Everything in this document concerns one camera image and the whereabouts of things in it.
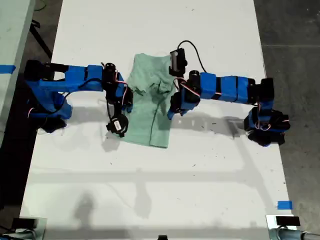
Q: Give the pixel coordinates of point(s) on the pale green T-shirt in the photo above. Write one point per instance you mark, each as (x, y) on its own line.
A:
(142, 120)

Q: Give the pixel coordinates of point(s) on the long blue tape strip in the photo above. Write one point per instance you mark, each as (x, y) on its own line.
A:
(7, 69)

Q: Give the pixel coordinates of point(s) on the pale grey side bench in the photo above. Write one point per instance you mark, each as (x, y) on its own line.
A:
(12, 37)

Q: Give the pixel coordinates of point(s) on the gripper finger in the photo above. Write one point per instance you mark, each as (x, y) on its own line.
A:
(123, 108)
(129, 108)
(183, 113)
(170, 115)

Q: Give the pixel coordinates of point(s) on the short blue tape strip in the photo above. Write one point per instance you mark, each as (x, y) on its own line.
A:
(285, 205)

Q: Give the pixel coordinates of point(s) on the tiny black block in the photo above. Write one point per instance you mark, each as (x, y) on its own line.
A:
(162, 238)

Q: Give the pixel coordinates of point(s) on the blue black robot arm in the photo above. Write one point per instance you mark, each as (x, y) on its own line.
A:
(75, 80)
(225, 87)

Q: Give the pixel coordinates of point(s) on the small black box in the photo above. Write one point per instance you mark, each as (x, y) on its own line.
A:
(23, 223)
(287, 221)

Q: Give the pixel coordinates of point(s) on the grey metal tube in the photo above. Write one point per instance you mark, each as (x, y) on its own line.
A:
(292, 235)

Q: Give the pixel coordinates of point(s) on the black stand leg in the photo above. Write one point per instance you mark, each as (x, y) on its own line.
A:
(40, 37)

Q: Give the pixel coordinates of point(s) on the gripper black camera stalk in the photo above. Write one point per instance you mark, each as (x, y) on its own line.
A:
(110, 107)
(176, 72)

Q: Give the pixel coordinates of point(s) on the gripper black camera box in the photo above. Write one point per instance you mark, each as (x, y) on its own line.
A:
(117, 125)
(178, 60)

